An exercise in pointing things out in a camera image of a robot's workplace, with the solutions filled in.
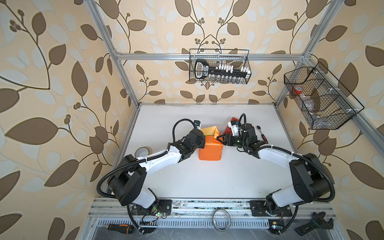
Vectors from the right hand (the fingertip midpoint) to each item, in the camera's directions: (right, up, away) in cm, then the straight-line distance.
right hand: (220, 139), depth 87 cm
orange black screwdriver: (-47, -37, -20) cm, 64 cm away
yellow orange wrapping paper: (-4, -4, -3) cm, 7 cm away
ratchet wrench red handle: (+30, +6, +18) cm, 36 cm away
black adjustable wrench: (+44, -37, -17) cm, 60 cm away
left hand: (-10, +3, -2) cm, 10 cm away
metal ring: (+3, -37, -14) cm, 40 cm away
